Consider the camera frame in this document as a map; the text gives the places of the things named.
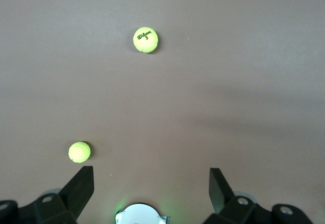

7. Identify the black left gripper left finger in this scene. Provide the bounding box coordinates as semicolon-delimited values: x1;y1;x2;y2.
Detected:
0;166;95;224

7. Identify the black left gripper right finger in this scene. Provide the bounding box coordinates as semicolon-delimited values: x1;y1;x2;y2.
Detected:
203;167;313;224

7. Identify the yellow-green tennis ball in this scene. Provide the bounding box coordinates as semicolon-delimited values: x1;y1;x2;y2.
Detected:
68;141;91;164
133;26;159;54

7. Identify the brown table cover mat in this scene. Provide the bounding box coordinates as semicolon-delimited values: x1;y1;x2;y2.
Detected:
0;0;325;224

